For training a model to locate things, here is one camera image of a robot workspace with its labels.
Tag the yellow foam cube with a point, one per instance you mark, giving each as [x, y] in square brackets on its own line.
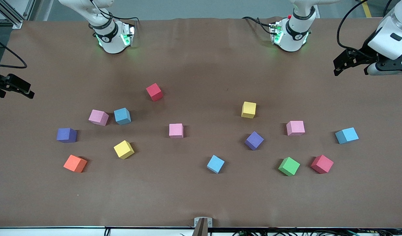
[123, 149]
[248, 109]

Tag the pink foam cube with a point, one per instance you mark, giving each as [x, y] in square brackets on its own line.
[98, 117]
[176, 130]
[295, 127]

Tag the blue foam cube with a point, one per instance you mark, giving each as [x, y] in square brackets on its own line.
[122, 116]
[215, 163]
[347, 134]

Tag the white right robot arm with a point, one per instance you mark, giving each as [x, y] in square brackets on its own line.
[110, 42]

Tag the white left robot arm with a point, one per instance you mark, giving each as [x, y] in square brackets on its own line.
[294, 39]

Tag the purple foam cube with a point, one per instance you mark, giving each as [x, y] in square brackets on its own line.
[66, 134]
[254, 140]

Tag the orange foam cube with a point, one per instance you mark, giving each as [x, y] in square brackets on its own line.
[74, 163]

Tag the red foam cube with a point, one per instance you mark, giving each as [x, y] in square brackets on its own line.
[322, 164]
[154, 91]

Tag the green foam cube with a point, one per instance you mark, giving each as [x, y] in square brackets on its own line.
[289, 166]

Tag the brown table cover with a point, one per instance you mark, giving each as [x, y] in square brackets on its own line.
[200, 196]

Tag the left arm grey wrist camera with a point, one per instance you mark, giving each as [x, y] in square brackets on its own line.
[373, 69]

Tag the aluminium frame post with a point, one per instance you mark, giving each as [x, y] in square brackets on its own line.
[16, 23]

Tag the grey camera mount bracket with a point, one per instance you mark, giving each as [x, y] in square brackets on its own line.
[203, 226]

